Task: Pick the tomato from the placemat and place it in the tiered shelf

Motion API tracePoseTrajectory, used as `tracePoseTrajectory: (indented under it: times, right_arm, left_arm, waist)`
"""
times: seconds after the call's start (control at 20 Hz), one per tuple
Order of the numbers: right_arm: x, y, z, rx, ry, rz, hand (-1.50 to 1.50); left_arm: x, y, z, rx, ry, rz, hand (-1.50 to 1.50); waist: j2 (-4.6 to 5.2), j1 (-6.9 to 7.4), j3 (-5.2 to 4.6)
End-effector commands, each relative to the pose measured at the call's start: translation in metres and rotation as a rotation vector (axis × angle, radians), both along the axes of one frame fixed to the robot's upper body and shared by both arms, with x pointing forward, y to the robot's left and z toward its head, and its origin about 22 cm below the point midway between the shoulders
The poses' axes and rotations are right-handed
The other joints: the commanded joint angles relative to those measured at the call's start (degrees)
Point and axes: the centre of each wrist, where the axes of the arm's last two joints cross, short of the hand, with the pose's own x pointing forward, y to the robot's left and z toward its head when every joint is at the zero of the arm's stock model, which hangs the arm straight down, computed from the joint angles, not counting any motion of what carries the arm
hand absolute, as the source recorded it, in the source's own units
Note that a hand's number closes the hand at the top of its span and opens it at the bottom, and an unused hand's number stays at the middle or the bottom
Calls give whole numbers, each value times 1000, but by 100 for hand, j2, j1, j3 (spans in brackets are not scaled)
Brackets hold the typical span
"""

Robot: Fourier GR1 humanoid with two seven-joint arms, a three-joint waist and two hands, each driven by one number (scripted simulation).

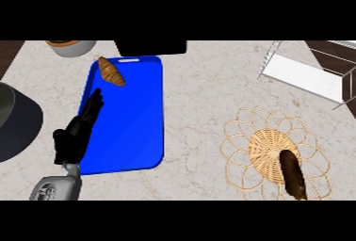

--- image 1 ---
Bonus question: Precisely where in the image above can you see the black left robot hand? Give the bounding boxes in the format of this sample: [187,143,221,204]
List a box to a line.
[51,88,106,166]

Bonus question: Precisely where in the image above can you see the round wicker placemat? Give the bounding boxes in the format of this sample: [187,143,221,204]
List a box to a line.
[218,105,333,201]

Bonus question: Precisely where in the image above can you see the dark grey pot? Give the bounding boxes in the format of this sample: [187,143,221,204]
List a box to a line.
[0,82,44,164]

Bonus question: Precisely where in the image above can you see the blue cutting board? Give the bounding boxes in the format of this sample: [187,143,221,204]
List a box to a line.
[75,55,165,176]

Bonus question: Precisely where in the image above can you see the brown croissant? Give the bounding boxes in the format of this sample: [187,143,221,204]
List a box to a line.
[96,56,127,88]

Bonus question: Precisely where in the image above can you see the pale grey bowl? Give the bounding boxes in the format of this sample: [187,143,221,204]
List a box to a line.
[44,40,98,58]

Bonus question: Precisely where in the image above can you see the black appliance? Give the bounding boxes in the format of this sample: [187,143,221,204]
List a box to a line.
[113,40,187,57]

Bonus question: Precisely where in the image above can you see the white wire tiered shelf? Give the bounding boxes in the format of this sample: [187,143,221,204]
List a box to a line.
[255,40,356,111]

